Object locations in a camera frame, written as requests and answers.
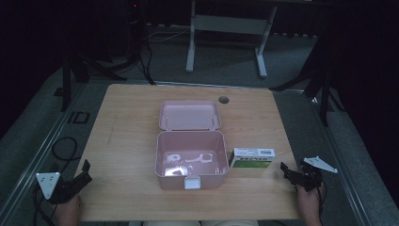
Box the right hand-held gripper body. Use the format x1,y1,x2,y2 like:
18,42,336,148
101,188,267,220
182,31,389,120
294,155,339,193

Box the white metal desk frame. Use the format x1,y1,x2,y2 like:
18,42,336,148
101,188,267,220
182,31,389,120
185,0,279,79

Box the green and white medicine box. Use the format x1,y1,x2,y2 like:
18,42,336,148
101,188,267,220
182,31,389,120
228,147,277,170

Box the person's left hand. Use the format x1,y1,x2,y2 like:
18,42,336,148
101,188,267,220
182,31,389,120
55,193,83,226

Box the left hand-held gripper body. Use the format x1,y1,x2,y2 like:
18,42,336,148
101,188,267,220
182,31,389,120
35,171,85,205

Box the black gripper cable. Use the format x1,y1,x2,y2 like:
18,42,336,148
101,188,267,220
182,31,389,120
32,183,58,226

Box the pink plastic storage box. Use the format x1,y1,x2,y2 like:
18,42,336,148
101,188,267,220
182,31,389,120
154,100,230,191

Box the black tripod stand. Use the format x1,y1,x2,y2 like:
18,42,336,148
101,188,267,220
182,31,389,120
54,46,128,113
268,31,346,128

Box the black floor cables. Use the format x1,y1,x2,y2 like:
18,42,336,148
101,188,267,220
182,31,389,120
125,18,192,87

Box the black looped cable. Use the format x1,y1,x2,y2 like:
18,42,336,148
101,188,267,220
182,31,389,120
51,137,83,172

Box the person's right hand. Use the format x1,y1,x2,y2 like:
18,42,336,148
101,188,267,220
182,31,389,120
295,183,325,226

